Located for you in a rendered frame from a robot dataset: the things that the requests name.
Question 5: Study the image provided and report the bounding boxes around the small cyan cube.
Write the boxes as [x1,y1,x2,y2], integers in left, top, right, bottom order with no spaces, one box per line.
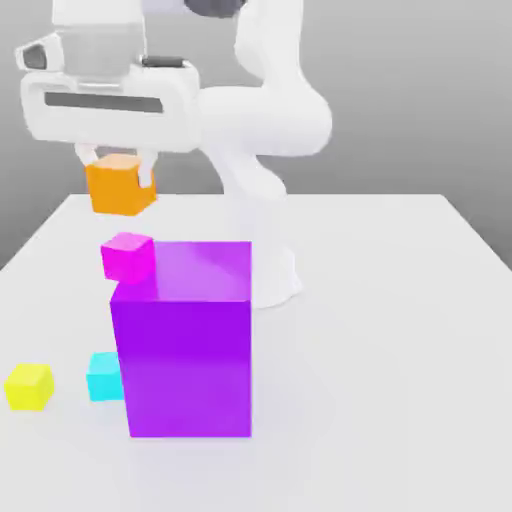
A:
[85,351,126,403]

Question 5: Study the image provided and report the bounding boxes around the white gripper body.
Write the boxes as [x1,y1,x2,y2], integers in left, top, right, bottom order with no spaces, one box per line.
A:
[19,62,202,154]

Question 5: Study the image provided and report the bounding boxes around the large purple box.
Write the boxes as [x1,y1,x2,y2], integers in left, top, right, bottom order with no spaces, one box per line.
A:
[109,240,253,440]

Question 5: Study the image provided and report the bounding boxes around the small magenta cube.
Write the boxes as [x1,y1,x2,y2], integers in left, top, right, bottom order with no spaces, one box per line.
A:
[99,231,157,286]

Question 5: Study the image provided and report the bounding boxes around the small yellow cube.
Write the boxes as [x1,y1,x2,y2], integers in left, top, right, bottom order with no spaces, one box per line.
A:
[3,362,56,412]

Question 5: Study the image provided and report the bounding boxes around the small orange cube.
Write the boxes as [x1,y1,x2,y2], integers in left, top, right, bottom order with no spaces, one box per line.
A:
[85,153,158,218]

